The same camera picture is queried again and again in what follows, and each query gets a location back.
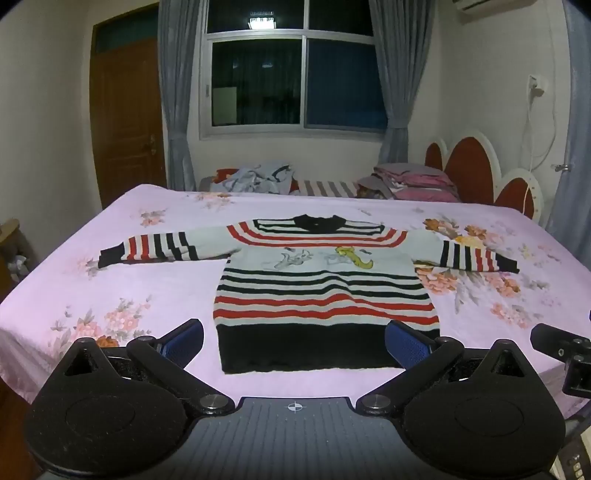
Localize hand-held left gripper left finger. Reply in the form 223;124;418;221
62;318;236;416

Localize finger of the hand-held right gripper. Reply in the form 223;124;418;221
530;323;591;363

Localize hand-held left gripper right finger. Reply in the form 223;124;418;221
355;319;532;416

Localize striped knit sweater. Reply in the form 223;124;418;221
98;213;520;374

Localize pile of light clothes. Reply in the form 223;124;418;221
210;161;298;195

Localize pink floral bed sheet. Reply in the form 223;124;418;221
0;184;591;416

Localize folded pink blankets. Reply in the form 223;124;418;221
358;162;462;203

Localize grey striped cloth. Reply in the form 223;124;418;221
298;179;361;198

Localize red and white headboard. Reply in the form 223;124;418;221
424;130;548;222

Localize blue grey side curtain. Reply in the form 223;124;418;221
547;9;591;245

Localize brown wooden door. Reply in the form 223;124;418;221
90;9;168;210

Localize grey window curtain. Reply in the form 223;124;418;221
369;0;437;167
157;0;208;192

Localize sliding glass window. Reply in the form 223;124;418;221
199;0;393;139

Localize white power cable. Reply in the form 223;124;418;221
519;90;557;171

